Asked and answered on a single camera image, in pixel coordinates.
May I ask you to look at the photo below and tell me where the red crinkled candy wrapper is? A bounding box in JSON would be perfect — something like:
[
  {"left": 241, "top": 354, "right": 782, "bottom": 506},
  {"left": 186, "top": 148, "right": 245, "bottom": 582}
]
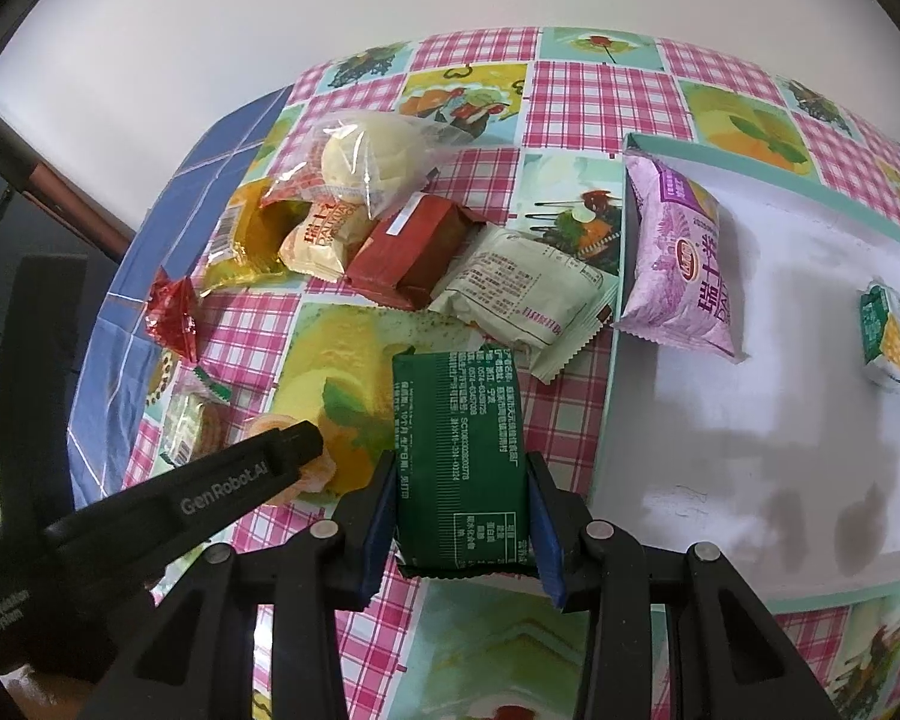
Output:
[{"left": 144, "top": 274, "right": 203, "bottom": 361}]

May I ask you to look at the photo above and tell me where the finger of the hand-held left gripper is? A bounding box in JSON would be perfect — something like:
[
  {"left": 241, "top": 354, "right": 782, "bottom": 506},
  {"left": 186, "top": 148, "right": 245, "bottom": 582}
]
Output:
[{"left": 232, "top": 420, "right": 325, "bottom": 505}]

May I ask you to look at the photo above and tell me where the cream roll cake packet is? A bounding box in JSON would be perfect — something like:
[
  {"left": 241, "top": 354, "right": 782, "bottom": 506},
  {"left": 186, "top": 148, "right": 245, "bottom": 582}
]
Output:
[{"left": 279, "top": 202, "right": 380, "bottom": 282}]

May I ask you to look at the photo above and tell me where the clear bag with white bun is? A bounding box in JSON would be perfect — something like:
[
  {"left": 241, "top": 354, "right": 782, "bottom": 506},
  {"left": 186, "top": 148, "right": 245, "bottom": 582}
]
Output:
[{"left": 259, "top": 111, "right": 451, "bottom": 222}]

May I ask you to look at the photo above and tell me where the brown wooden frame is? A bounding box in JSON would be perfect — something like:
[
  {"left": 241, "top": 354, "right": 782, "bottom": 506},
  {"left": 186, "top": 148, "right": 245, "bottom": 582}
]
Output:
[{"left": 30, "top": 161, "right": 140, "bottom": 256}]

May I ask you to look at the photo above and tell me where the blue checked cloth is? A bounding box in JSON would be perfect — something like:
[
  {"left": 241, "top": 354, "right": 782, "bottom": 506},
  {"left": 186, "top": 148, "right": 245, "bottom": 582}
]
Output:
[{"left": 67, "top": 86, "right": 293, "bottom": 511}]

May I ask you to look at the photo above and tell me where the dark red snack packet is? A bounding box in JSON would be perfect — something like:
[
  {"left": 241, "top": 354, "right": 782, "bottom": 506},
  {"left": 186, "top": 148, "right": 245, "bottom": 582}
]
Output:
[{"left": 345, "top": 195, "right": 488, "bottom": 310}]

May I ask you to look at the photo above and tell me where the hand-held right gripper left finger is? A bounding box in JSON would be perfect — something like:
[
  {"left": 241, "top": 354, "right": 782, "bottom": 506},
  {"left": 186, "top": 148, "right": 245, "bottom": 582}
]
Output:
[{"left": 82, "top": 450, "right": 398, "bottom": 720}]

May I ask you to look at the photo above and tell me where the pink plaid fruit-print tablecloth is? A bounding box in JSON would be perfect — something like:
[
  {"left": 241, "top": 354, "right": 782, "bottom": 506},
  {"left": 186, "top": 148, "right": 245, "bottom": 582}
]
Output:
[{"left": 94, "top": 26, "right": 900, "bottom": 720}]

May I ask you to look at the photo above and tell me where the small green yellow snack packet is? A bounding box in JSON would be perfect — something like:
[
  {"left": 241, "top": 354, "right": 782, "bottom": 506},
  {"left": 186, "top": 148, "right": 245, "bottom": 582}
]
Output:
[{"left": 859, "top": 281, "right": 900, "bottom": 391}]

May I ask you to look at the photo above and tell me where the pale beige snack packet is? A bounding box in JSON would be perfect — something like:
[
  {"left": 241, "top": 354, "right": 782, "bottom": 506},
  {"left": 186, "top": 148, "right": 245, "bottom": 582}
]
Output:
[{"left": 427, "top": 223, "right": 620, "bottom": 383}]

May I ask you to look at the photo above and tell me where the white box with teal rim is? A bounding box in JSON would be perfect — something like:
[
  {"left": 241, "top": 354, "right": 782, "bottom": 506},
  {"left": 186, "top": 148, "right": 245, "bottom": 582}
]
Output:
[{"left": 585, "top": 131, "right": 900, "bottom": 601}]

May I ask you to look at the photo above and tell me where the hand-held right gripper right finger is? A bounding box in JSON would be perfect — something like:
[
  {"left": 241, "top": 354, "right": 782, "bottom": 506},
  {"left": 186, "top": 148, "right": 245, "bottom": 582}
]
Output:
[{"left": 521, "top": 454, "right": 845, "bottom": 720}]

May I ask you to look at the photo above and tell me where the purple snack packet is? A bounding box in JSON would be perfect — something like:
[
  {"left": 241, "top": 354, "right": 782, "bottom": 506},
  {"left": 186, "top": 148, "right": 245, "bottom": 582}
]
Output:
[{"left": 613, "top": 152, "right": 747, "bottom": 365}]

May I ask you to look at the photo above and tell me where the clear green-edged cookie packet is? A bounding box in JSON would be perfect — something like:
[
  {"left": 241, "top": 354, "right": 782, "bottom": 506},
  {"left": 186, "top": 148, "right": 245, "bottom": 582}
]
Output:
[{"left": 157, "top": 364, "right": 233, "bottom": 466}]

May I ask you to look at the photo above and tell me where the dark green snack packet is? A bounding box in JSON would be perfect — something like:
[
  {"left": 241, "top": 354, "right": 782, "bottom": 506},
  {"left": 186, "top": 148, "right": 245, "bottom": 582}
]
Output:
[{"left": 391, "top": 345, "right": 537, "bottom": 578}]

